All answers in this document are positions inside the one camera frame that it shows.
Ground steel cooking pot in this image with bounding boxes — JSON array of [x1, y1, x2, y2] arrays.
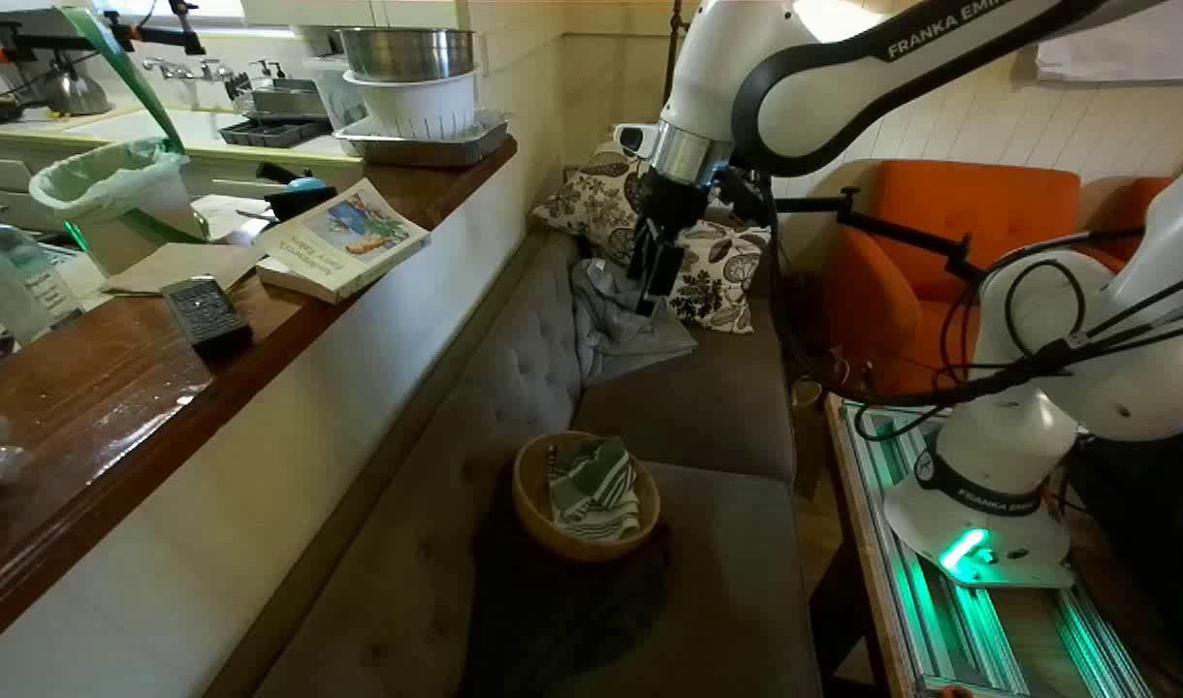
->
[[339, 23, 480, 84]]

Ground white hanging sheet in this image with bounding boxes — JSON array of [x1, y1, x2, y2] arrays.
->
[[1032, 0, 1183, 87]]

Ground white plastic colander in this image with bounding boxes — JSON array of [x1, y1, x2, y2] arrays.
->
[[342, 68, 486, 140]]

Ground beige paper sheet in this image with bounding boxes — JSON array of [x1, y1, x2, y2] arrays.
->
[[102, 235, 263, 297]]

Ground metal baking tray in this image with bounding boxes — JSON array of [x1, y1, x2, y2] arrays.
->
[[335, 116, 514, 171]]

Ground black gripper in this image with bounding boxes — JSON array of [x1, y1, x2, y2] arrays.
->
[[625, 168, 719, 316]]

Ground orange armchair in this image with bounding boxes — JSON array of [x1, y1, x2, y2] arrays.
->
[[820, 157, 1167, 399]]

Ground clear plastic bottle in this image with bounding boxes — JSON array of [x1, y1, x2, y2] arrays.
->
[[0, 206, 55, 343]]

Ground bin with green liner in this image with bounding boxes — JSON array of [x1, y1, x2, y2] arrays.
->
[[29, 137, 212, 276]]

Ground round wooden bowl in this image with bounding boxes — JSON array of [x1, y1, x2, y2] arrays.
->
[[508, 426, 667, 566]]

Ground thick paperback book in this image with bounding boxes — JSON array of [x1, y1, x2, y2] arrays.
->
[[252, 175, 436, 305]]

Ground grey tufted sofa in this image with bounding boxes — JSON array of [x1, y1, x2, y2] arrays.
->
[[252, 228, 825, 698]]

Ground floral patterned pillow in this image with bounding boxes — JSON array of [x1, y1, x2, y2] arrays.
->
[[533, 157, 775, 337]]

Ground grey crumpled blanket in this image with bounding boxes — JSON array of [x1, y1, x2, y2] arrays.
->
[[565, 250, 702, 387]]

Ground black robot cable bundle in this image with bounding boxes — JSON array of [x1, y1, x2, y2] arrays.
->
[[814, 228, 1183, 443]]

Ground green white striped towel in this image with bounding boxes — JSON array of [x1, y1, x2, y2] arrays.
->
[[542, 433, 648, 548]]

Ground wooden shelf with items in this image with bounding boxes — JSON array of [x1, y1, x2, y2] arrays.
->
[[0, 137, 520, 654]]

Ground black desk gadget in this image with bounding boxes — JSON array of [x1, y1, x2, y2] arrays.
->
[[252, 157, 342, 222]]

